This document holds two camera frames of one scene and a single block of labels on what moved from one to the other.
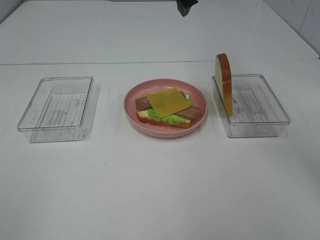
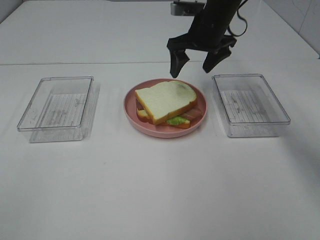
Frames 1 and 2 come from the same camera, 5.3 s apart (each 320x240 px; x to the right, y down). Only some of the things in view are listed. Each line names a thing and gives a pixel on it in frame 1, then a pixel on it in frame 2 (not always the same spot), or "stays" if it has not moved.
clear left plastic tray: [58, 110] stays
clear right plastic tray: [257, 111] stays
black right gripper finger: [183, 6] to [208, 32]
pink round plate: [147, 87] stays
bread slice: [224, 73] to [162, 100]
